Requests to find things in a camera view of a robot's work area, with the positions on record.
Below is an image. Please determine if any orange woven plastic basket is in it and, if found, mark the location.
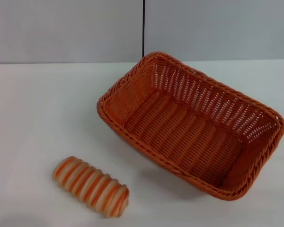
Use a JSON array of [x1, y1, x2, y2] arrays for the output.
[[96, 51, 284, 201]]

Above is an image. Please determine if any orange white striped toy bread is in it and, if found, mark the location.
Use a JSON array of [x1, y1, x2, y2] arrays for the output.
[[52, 156, 130, 218]]

